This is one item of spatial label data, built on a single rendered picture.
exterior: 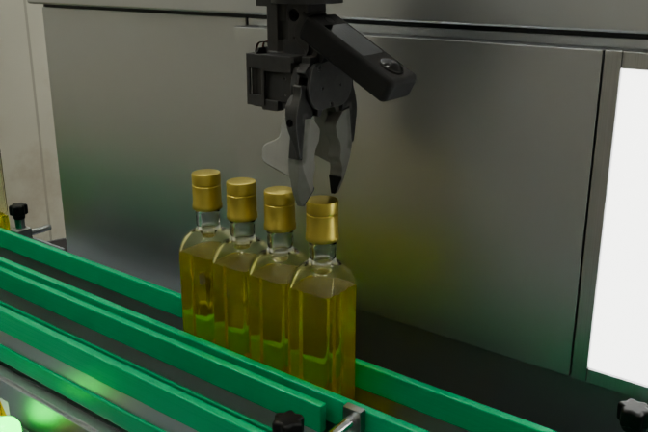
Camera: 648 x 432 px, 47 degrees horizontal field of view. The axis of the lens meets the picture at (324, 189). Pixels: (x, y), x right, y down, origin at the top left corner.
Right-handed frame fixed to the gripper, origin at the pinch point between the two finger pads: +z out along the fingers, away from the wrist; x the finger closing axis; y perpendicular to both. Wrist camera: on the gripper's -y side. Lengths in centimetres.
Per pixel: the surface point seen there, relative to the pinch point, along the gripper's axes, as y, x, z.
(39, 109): 273, -146, 43
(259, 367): 5.8, 4.2, 20.8
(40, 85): 272, -148, 32
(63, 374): 30.1, 12.9, 26.0
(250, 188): 9.9, 0.3, 1.6
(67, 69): 64, -16, -6
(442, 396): -13.3, -2.8, 21.0
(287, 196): 4.2, 0.7, 1.4
